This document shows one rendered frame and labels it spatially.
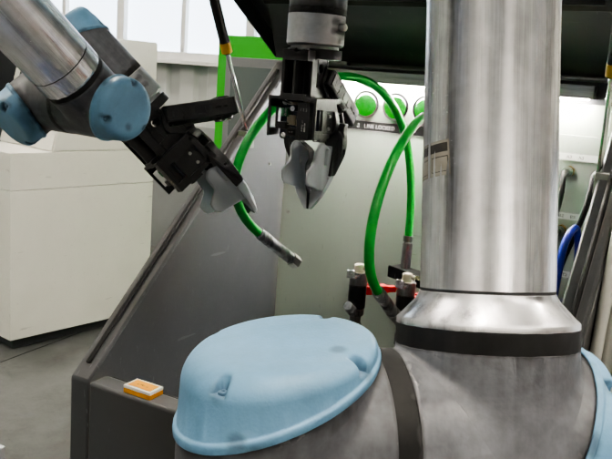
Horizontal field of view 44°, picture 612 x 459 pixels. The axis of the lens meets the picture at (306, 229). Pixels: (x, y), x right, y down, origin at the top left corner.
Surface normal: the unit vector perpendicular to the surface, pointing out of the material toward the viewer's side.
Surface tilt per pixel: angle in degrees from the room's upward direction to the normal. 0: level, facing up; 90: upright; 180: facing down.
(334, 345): 7
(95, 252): 90
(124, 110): 90
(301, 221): 90
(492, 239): 78
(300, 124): 90
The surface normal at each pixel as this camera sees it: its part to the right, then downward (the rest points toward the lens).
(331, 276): -0.48, 0.13
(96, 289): 0.77, 0.18
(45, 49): 0.47, 0.53
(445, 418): 0.20, -0.44
